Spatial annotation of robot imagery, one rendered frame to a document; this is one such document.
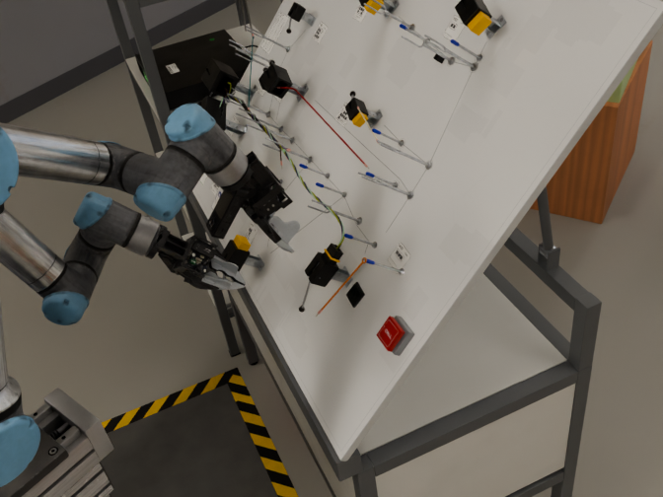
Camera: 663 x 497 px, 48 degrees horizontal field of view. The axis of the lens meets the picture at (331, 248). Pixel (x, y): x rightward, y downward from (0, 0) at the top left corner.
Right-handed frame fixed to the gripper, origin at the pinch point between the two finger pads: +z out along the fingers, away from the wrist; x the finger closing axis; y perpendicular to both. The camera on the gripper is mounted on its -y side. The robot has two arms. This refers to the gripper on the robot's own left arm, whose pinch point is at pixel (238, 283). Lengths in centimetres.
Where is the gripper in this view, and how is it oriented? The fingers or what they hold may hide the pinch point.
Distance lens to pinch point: 159.1
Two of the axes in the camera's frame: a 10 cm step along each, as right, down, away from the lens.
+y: 4.3, -1.5, -8.9
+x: 3.3, -8.9, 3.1
